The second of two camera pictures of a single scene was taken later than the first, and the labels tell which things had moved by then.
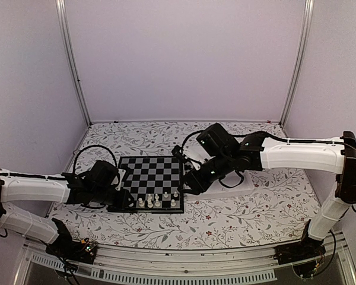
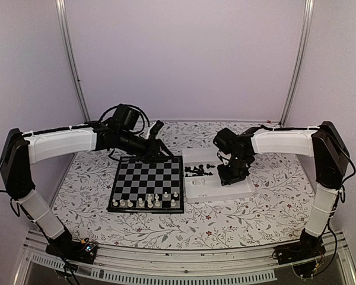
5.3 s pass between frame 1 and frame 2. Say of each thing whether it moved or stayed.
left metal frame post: stayed
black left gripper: moved
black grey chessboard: stayed
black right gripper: moved
